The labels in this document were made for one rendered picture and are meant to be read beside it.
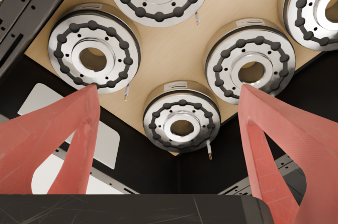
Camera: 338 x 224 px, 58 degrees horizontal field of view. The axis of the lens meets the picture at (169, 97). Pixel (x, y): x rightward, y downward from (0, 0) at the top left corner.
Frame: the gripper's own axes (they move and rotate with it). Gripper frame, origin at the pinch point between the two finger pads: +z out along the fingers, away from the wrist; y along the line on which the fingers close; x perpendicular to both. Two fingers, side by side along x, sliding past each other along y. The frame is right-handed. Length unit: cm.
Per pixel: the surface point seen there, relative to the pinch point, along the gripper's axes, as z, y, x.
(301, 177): 23.8, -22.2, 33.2
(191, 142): 20.4, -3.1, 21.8
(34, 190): 37, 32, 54
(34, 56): 23.7, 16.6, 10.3
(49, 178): 37, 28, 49
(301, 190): 23.8, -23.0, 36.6
